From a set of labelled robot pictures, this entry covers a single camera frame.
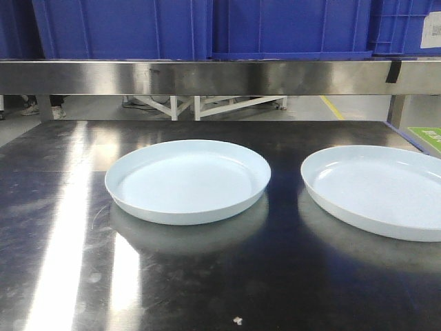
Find light blue plate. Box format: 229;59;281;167
105;139;271;225
300;145;440;242

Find steel shelf leg left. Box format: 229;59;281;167
36;95;54;123

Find steel shelf leg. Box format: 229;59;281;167
36;95;54;123
387;95;407;128

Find steel shelf leg right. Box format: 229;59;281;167
387;95;407;128

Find blue plastic bin middle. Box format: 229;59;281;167
212;0;372;60

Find blue plastic bin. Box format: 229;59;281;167
32;1;213;61
212;0;372;60

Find blue plastic bin left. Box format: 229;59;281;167
32;1;213;61

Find black tape strip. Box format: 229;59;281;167
385;60;402;83

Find person legs black trousers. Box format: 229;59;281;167
20;95;66;119

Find blue plastic crate right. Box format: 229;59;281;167
367;1;440;57

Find white label on crate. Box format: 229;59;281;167
420;11;441;49

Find white metal frame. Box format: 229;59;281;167
121;95;288;121

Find stainless steel shelf rail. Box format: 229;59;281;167
1;57;440;96

